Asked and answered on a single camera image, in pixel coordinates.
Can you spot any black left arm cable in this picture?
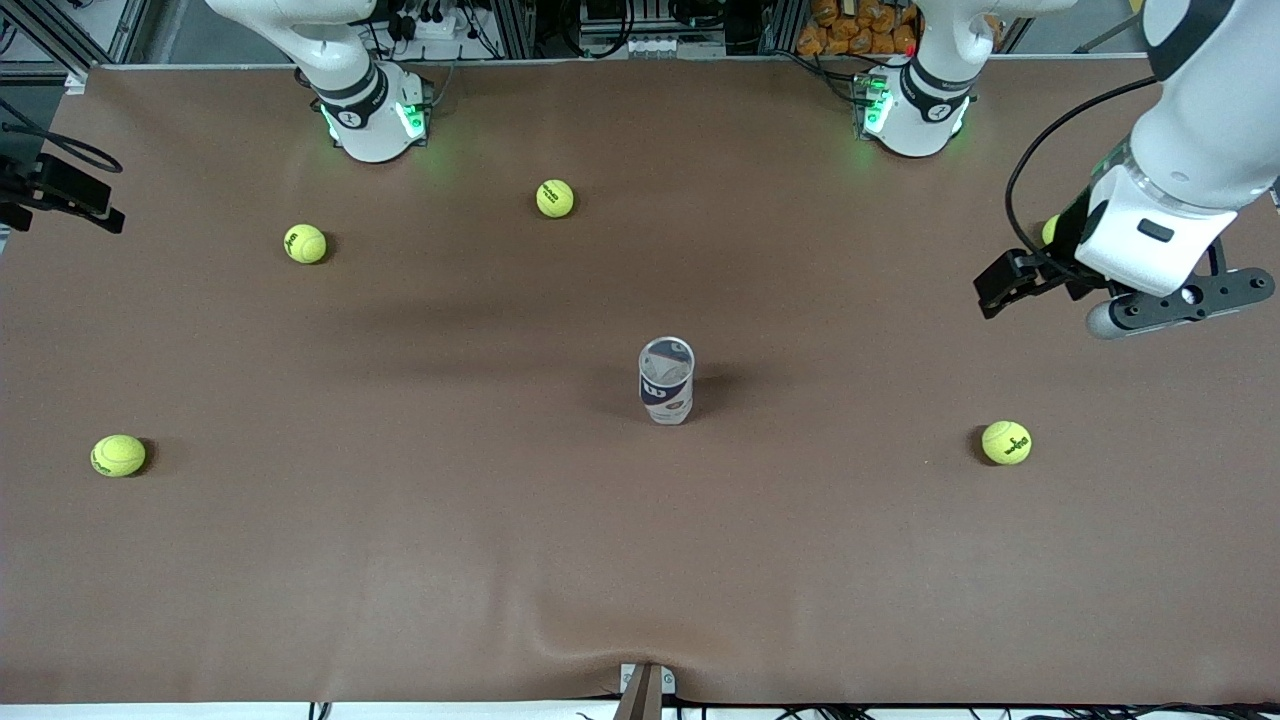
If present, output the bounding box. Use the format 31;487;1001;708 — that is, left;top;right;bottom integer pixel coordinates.
1005;78;1161;276

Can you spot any metal clamp bracket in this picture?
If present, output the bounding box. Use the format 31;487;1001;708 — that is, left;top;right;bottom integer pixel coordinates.
618;662;677;720

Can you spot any orange packaged items pile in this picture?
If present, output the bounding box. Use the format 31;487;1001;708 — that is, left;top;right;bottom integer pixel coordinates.
797;0;919;57

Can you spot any green lit base controller box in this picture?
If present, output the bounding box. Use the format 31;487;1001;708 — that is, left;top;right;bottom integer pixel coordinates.
852;72;894;141
395;78;434;141

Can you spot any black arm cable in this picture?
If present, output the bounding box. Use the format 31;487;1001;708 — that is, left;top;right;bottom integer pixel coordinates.
0;95;123;177
1005;78;1161;276

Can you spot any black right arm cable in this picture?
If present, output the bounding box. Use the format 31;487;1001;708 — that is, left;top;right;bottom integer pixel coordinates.
0;95;123;177

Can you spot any white power strip with plugs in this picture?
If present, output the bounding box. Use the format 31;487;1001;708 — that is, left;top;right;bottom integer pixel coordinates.
385;0;481;46

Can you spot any long white power strip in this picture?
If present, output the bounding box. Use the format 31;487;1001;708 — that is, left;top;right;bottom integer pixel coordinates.
578;36;729;59

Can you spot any clear tennis ball can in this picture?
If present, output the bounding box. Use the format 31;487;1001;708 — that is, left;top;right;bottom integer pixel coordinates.
638;336;696;426

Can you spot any brown table mat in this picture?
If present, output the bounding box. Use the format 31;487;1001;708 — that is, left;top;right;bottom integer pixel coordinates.
0;55;1280;707

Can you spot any aluminium frame rail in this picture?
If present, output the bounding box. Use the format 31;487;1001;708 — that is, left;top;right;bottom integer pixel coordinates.
0;0;151;81
763;0;801;56
495;0;536;59

